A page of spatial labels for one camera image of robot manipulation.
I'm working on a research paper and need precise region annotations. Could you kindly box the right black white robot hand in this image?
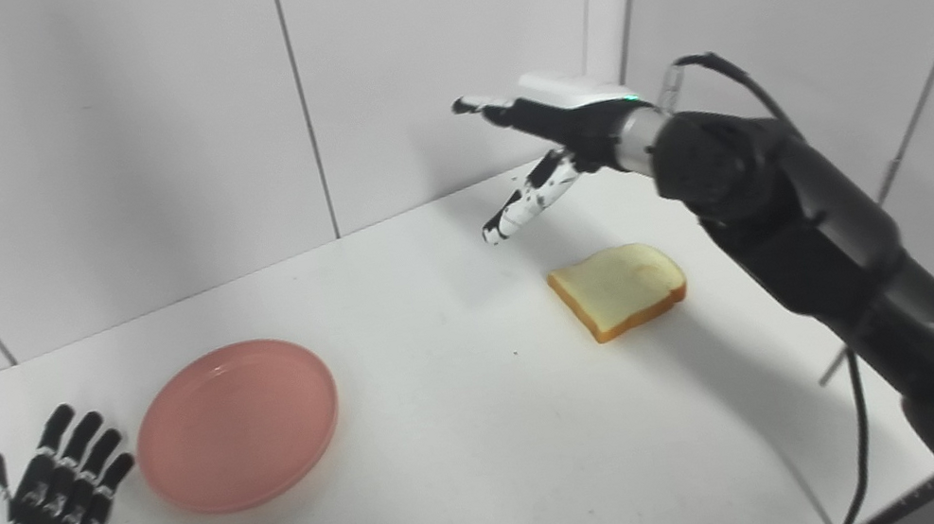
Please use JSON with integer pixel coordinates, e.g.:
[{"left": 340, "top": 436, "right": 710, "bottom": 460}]
[{"left": 448, "top": 55, "right": 663, "bottom": 250}]

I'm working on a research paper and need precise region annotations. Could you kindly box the slice of white bread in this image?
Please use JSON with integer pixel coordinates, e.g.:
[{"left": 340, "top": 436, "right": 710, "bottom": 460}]
[{"left": 543, "top": 236, "right": 696, "bottom": 352}]

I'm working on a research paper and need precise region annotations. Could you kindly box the pink round plate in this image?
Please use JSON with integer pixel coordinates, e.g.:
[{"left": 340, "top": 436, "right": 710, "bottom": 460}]
[{"left": 121, "top": 327, "right": 356, "bottom": 524}]

